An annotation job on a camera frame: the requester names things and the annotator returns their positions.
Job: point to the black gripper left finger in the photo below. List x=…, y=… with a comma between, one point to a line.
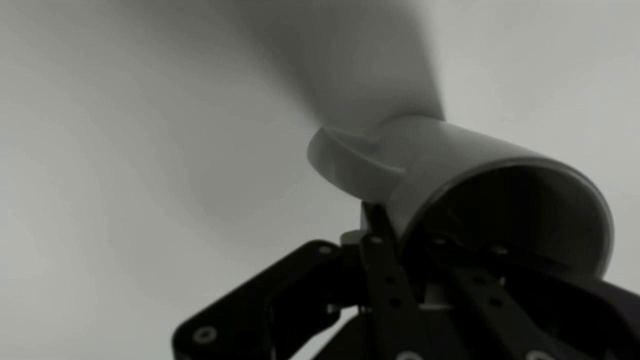
x=272, y=314

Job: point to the white mug dark interior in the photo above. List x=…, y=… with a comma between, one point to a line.
x=432, y=175

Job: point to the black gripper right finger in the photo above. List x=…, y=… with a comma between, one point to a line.
x=527, y=306

